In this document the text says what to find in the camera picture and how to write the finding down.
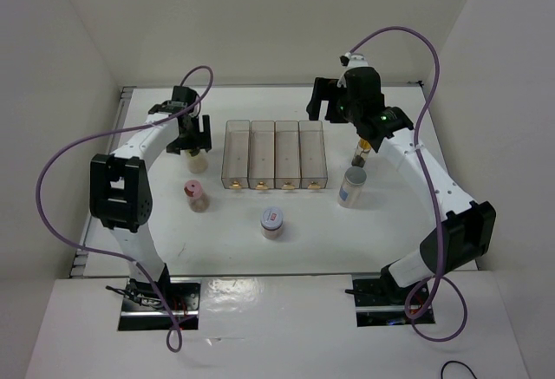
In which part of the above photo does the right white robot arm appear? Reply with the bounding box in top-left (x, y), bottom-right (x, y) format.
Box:
top-left (306, 66), bottom-right (496, 304)

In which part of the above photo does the pink cap spice bottle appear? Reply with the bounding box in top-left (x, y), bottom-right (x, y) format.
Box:
top-left (184, 180), bottom-right (210, 212)

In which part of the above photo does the clear organizer bin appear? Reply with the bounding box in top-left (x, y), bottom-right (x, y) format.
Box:
top-left (221, 120), bottom-right (251, 190)
top-left (248, 121), bottom-right (275, 191)
top-left (299, 121), bottom-right (328, 190)
top-left (274, 121), bottom-right (301, 191)

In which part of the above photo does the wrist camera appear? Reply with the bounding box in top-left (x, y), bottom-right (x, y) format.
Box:
top-left (336, 52), bottom-right (369, 88)
top-left (168, 86), bottom-right (199, 114)

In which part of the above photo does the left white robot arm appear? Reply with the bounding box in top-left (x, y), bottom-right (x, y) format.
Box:
top-left (89, 85), bottom-right (212, 310)

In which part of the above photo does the silver lid blue label jar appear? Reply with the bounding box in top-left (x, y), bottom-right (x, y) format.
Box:
top-left (337, 167), bottom-right (367, 208)

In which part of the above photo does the red label spice jar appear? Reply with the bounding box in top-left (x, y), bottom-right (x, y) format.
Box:
top-left (260, 206), bottom-right (284, 240)

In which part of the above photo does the black cable on floor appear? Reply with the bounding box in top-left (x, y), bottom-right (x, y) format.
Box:
top-left (441, 360), bottom-right (478, 379)

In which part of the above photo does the yellow cap spice bottle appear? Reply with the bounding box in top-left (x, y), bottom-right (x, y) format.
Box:
top-left (186, 149), bottom-right (208, 174)

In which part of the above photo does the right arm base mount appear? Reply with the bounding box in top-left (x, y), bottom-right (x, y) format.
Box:
top-left (345, 273), bottom-right (413, 328)

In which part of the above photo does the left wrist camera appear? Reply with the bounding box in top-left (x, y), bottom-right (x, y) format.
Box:
top-left (168, 86), bottom-right (199, 114)

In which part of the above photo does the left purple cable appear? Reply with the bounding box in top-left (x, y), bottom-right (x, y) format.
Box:
top-left (35, 65), bottom-right (214, 353)

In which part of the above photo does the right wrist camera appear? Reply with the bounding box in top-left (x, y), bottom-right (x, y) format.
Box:
top-left (336, 52), bottom-right (369, 88)

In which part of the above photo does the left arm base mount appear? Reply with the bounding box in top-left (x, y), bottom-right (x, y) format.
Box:
top-left (105, 281), bottom-right (200, 331)

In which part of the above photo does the gold black cap bottle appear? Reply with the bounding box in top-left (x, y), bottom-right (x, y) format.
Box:
top-left (351, 138), bottom-right (372, 167)

